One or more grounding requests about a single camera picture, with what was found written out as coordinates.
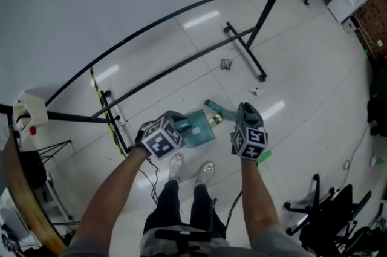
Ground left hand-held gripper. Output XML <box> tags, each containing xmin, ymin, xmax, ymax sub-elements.
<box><xmin>135</xmin><ymin>110</ymin><xmax>186</xmax><ymax>161</ymax></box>

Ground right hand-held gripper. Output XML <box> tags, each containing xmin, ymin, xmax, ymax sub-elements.
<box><xmin>230</xmin><ymin>102</ymin><xmax>269</xmax><ymax>163</ymax></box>

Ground teal dustpan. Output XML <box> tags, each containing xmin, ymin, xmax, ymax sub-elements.
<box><xmin>174</xmin><ymin>109</ymin><xmax>216</xmax><ymax>148</ymax></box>

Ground teal broom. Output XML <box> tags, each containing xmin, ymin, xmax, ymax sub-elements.
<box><xmin>204</xmin><ymin>99</ymin><xmax>258</xmax><ymax>124</ymax></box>

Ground person's right forearm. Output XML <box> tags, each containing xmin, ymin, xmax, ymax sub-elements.
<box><xmin>240</xmin><ymin>157</ymin><xmax>281</xmax><ymax>234</ymax></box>

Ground person's left forearm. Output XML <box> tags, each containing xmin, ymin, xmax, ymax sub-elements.
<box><xmin>72</xmin><ymin>146</ymin><xmax>152</xmax><ymax>246</ymax></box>

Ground person's left white shoe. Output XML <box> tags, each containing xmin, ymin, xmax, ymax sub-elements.
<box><xmin>168</xmin><ymin>154</ymin><xmax>184</xmax><ymax>181</ymax></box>

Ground person's white shoe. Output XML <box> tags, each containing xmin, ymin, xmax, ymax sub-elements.
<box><xmin>168</xmin><ymin>154</ymin><xmax>184</xmax><ymax>181</ymax></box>
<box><xmin>195</xmin><ymin>161</ymin><xmax>215</xmax><ymax>186</ymax></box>

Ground person's right white shoe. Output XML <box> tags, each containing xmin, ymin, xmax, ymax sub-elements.
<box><xmin>195</xmin><ymin>161</ymin><xmax>215</xmax><ymax>186</ymax></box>

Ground yellow black floor strip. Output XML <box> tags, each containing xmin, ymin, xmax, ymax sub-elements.
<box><xmin>89</xmin><ymin>67</ymin><xmax>122</xmax><ymax>155</ymax></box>

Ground person's black trousers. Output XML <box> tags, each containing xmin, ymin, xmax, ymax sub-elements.
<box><xmin>143</xmin><ymin>180</ymin><xmax>226</xmax><ymax>238</ymax></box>

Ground black chest-mounted device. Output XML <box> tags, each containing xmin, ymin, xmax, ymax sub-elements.
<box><xmin>155</xmin><ymin>230</ymin><xmax>212</xmax><ymax>257</ymax></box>

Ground black office chair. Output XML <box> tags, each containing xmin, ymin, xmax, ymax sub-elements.
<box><xmin>332</xmin><ymin>225</ymin><xmax>387</xmax><ymax>257</ymax></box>
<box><xmin>284</xmin><ymin>174</ymin><xmax>372</xmax><ymax>250</ymax></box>

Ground person's grey shirt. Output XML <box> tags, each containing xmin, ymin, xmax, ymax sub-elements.
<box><xmin>60</xmin><ymin>225</ymin><xmax>312</xmax><ymax>257</ymax></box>

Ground white box with red button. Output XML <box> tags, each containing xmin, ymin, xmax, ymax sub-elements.
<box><xmin>12</xmin><ymin>92</ymin><xmax>49</xmax><ymax>137</ymax></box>

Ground round wooden table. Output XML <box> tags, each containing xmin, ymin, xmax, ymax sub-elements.
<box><xmin>0</xmin><ymin>128</ymin><xmax>67</xmax><ymax>256</ymax></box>

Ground small white appliance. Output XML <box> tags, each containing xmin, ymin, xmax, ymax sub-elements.
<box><xmin>343</xmin><ymin>16</ymin><xmax>360</xmax><ymax>34</ymax></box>

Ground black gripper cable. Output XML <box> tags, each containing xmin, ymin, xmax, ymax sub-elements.
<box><xmin>225</xmin><ymin>189</ymin><xmax>244</xmax><ymax>229</ymax></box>
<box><xmin>138</xmin><ymin>158</ymin><xmax>161</xmax><ymax>211</ymax></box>

